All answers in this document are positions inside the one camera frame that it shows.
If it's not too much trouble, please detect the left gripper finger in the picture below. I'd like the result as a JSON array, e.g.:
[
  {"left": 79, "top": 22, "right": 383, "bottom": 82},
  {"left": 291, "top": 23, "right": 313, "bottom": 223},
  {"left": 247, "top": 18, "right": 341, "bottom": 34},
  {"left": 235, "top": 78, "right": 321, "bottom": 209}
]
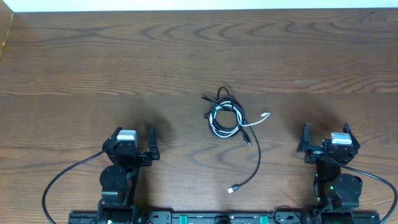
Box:
[
  {"left": 109, "top": 127, "right": 123, "bottom": 139},
  {"left": 148, "top": 127, "right": 160, "bottom": 160}
]

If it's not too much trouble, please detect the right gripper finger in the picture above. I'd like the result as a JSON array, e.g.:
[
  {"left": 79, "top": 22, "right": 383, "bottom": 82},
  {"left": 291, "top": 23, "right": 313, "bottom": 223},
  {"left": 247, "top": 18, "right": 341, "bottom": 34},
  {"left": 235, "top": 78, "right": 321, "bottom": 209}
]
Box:
[
  {"left": 296, "top": 123, "right": 310, "bottom": 152},
  {"left": 343, "top": 123, "right": 361, "bottom": 149}
]

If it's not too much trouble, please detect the white USB cable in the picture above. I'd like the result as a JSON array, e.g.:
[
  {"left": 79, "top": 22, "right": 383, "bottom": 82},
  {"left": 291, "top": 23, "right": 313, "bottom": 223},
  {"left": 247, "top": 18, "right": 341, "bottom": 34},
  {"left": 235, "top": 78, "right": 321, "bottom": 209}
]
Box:
[{"left": 208, "top": 100, "right": 271, "bottom": 139}]

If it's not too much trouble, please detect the black USB cable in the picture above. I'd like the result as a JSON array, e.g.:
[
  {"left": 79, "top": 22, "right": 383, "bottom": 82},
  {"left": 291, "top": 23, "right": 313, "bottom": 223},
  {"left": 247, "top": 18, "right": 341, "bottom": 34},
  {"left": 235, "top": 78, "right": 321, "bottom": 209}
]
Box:
[{"left": 200, "top": 86, "right": 262, "bottom": 194}]

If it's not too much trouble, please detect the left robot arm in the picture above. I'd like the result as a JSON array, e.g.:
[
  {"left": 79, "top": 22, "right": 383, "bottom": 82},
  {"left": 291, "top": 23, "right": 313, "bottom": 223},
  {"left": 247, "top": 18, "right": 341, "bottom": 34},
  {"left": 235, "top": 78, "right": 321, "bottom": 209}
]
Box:
[{"left": 96, "top": 127, "right": 160, "bottom": 224}]

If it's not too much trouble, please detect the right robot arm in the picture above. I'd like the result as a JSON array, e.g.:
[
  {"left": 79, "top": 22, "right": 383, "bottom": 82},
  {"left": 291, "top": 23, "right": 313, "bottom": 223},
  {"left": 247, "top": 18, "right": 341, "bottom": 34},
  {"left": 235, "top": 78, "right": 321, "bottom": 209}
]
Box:
[{"left": 297, "top": 123, "right": 363, "bottom": 223}]

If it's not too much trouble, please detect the wooden side panel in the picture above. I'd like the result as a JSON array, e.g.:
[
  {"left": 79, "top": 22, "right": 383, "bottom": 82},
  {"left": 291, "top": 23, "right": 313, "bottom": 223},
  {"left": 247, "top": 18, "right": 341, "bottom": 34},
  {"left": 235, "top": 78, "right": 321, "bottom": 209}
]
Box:
[{"left": 0, "top": 0, "right": 14, "bottom": 55}]

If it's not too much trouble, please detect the right camera black cable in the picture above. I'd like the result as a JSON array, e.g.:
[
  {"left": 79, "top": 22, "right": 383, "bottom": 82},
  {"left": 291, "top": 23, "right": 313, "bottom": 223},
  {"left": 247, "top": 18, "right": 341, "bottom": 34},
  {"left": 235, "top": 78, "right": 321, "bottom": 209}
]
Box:
[{"left": 329, "top": 155, "right": 398, "bottom": 224}]

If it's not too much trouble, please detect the camera black cable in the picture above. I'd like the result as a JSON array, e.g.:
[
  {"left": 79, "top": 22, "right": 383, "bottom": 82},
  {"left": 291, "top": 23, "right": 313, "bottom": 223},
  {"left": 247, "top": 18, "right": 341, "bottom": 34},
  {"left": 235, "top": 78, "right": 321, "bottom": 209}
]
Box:
[
  {"left": 41, "top": 150, "right": 105, "bottom": 224},
  {"left": 329, "top": 155, "right": 398, "bottom": 224}
]

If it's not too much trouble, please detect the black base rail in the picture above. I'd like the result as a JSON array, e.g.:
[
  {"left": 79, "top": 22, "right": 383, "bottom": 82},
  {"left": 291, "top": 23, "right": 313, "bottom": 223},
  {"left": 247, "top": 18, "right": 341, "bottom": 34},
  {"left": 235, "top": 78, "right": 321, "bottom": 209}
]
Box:
[{"left": 68, "top": 211, "right": 380, "bottom": 224}]

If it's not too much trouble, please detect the left camera black cable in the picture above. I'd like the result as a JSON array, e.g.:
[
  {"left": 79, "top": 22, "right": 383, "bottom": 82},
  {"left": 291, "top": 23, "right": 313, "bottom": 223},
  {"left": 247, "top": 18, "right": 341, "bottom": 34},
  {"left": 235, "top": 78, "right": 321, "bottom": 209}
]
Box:
[{"left": 41, "top": 150, "right": 105, "bottom": 224}]

